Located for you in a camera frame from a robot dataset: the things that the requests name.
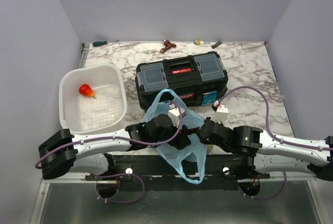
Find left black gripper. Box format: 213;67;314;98
149;117;190;150

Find light blue plastic bag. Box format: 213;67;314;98
142;89;207;185

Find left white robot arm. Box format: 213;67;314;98
35;114;191;180

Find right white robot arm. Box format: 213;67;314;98
197;119;332;181

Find red fake pear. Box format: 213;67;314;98
79;84;96;99

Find black plastic toolbox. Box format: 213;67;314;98
135;51;228;111

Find brown faucet tap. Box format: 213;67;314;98
160;38;176;53

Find yellow white small connector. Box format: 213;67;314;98
194;40;204;45

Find small black clip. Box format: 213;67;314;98
211;41;222;49

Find white plastic basket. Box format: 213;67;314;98
59;64;127;134

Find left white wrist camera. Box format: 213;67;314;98
168;102;186;127

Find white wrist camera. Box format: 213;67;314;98
210;100;229;124
168;102;186;127

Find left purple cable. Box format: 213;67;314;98
35;100;183;204

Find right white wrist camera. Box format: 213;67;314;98
210;100;229;124

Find green handled screwdriver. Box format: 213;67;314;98
92;40;119;47

